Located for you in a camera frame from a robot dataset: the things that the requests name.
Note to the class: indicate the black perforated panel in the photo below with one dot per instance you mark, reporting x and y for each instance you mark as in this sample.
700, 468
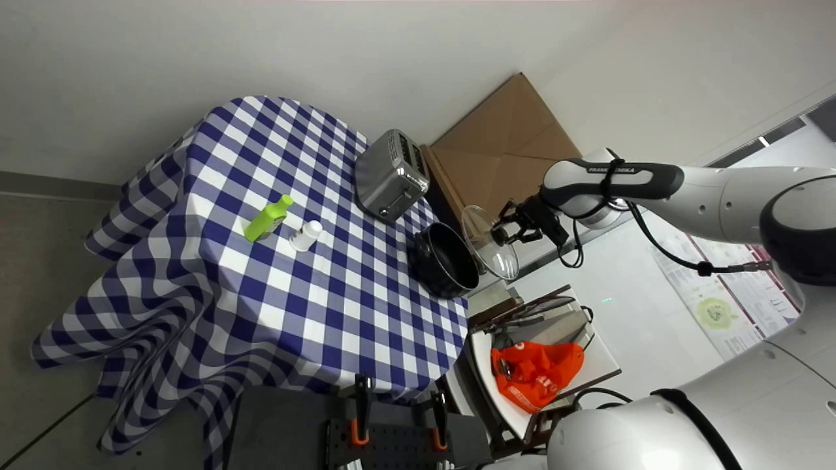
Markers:
394, 441

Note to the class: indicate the green plastic bottle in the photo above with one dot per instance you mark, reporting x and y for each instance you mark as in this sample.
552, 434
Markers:
268, 221

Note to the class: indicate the brown cardboard box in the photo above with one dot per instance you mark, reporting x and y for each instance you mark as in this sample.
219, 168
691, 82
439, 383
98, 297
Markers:
499, 144

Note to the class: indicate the silver toaster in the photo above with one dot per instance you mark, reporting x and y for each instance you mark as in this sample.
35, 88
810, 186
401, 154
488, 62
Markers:
391, 178

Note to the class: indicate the blue white checkered tablecloth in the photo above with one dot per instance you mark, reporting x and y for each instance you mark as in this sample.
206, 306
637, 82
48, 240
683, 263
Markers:
261, 288

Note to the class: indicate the glass pot lid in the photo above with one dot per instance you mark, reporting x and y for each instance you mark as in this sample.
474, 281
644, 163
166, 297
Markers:
487, 255

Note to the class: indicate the orange black clamp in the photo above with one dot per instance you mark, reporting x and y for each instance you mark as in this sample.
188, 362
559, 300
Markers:
436, 428
358, 422

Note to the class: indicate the paper with green circle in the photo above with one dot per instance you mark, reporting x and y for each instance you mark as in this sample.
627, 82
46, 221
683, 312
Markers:
717, 312

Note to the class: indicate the orange plastic bag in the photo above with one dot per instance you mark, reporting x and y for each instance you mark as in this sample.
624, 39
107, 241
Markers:
537, 372

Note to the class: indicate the small white bottle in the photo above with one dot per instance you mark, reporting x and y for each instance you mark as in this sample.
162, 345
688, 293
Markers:
307, 237

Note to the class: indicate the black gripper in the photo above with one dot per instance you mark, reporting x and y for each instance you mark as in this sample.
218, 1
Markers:
545, 224

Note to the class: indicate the white board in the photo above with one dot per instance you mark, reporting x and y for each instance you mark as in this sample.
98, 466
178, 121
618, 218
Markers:
601, 368

